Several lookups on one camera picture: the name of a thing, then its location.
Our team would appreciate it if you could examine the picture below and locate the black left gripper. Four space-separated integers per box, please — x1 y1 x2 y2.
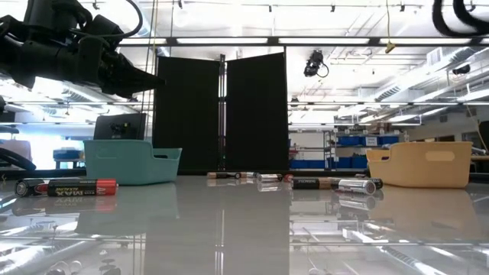
15 37 166 99

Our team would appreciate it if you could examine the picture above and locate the black table frame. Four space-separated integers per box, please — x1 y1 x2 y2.
0 167 489 181

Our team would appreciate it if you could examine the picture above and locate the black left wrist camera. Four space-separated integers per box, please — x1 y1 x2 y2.
86 14 126 44

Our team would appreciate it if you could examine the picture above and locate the yellow hanging cord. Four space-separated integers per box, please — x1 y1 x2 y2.
384 0 397 54

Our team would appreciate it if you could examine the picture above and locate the teal plastic bin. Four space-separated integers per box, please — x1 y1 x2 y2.
83 139 183 186

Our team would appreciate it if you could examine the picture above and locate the black curved tube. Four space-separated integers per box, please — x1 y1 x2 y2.
0 147 37 171

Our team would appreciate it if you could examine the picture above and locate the black monitor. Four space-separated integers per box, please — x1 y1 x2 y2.
93 112 147 141

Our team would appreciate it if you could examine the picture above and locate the black red MAX battery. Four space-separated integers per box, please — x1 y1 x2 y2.
46 178 118 198

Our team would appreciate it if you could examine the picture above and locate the yellow plastic bin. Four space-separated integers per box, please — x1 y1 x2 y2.
365 141 474 189

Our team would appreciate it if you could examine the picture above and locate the blue crate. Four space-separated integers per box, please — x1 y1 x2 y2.
53 148 86 161

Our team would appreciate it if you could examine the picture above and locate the black overhead crossbar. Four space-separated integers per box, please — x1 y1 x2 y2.
118 36 489 48

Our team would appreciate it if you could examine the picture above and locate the metal shelf rack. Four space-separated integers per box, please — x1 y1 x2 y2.
322 129 406 171

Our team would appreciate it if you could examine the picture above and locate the black copper battery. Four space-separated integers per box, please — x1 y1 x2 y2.
290 177 333 191
206 172 243 180

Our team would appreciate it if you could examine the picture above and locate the black folding partition screen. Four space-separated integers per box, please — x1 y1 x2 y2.
152 51 290 173

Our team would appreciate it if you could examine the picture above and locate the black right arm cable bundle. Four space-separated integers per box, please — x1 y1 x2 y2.
431 0 489 38

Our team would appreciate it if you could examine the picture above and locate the black ceiling-hung camera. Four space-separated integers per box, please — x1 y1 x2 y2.
303 49 330 79

